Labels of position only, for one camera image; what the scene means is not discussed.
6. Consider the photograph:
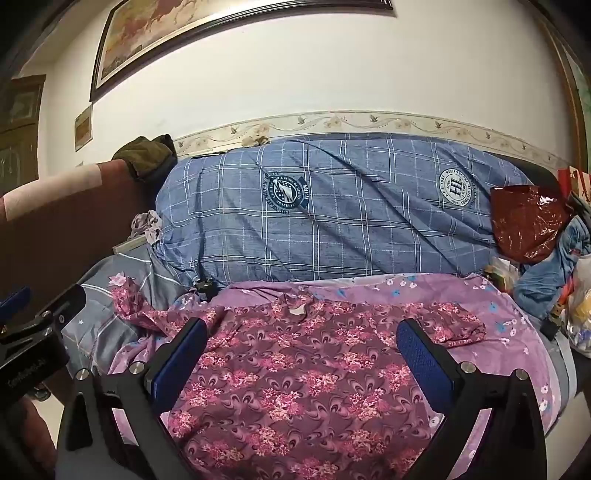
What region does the grey striped blanket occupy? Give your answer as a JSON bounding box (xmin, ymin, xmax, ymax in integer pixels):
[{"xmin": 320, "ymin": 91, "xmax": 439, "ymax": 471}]
[{"xmin": 60, "ymin": 251, "xmax": 204, "ymax": 374}]

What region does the brown padded headboard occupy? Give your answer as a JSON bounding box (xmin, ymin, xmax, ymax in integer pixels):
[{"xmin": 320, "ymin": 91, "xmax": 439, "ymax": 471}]
[{"xmin": 0, "ymin": 159, "xmax": 160, "ymax": 407}]

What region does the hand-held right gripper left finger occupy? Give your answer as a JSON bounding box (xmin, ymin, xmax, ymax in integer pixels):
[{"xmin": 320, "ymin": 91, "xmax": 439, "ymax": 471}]
[{"xmin": 55, "ymin": 318, "xmax": 208, "ymax": 480}]

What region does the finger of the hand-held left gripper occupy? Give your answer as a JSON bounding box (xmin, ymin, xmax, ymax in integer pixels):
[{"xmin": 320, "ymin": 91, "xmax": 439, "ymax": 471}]
[
  {"xmin": 0, "ymin": 285, "xmax": 31, "ymax": 322},
  {"xmin": 27, "ymin": 283, "xmax": 88, "ymax": 332}
]

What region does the grey floral crumpled cloth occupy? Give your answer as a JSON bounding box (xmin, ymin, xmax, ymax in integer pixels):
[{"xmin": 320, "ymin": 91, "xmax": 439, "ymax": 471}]
[{"xmin": 129, "ymin": 210, "xmax": 163, "ymax": 245}]

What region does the blue plaid quilt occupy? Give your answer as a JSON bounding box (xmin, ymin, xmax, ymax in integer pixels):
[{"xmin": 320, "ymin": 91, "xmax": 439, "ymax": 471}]
[{"xmin": 154, "ymin": 134, "xmax": 534, "ymax": 289}]

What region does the red plastic bag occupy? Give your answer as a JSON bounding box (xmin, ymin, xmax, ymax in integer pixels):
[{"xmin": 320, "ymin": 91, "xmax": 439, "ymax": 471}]
[{"xmin": 489, "ymin": 185, "xmax": 573, "ymax": 265}]

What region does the clear plastic packet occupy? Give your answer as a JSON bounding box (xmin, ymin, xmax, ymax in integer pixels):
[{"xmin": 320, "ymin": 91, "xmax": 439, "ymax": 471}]
[{"xmin": 485, "ymin": 258, "xmax": 522, "ymax": 294}]

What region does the blue garment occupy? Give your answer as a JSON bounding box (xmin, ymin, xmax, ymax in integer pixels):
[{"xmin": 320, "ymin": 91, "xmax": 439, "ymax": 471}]
[{"xmin": 513, "ymin": 215, "xmax": 591, "ymax": 319}]

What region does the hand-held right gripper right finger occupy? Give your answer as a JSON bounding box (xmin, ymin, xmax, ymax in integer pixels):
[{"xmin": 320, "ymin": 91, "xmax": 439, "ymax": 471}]
[{"xmin": 396, "ymin": 318, "xmax": 548, "ymax": 480}]

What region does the large framed painting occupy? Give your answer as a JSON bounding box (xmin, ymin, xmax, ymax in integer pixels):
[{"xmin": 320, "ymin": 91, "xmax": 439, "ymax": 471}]
[{"xmin": 90, "ymin": 0, "xmax": 393, "ymax": 102}]

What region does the red paper bag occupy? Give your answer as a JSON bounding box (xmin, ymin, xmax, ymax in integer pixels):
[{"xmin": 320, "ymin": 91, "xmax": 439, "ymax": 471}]
[{"xmin": 556, "ymin": 166, "xmax": 591, "ymax": 204}]

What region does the maroon pink floral shirt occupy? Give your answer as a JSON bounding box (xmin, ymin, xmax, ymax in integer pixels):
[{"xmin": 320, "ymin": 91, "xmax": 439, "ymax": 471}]
[{"xmin": 108, "ymin": 272, "xmax": 488, "ymax": 480}]

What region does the purple floral bedsheet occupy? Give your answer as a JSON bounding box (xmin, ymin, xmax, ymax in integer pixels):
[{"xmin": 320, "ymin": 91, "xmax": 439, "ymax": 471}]
[{"xmin": 106, "ymin": 272, "xmax": 561, "ymax": 480}]

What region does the yellow white plastic bag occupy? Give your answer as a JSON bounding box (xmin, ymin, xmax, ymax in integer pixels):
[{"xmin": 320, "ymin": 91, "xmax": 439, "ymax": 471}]
[{"xmin": 566, "ymin": 254, "xmax": 591, "ymax": 356}]

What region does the brown wooden frame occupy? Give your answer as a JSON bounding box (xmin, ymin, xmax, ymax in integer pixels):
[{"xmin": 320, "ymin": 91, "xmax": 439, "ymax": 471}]
[{"xmin": 531, "ymin": 14, "xmax": 591, "ymax": 171}]

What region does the small framed picture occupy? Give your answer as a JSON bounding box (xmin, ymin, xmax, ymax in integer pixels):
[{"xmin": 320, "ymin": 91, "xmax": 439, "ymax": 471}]
[{"xmin": 75, "ymin": 104, "xmax": 93, "ymax": 152}]

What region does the olive green cloth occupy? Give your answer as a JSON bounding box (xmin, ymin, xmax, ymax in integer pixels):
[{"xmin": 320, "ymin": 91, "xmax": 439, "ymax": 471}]
[{"xmin": 112, "ymin": 134, "xmax": 178, "ymax": 183}]

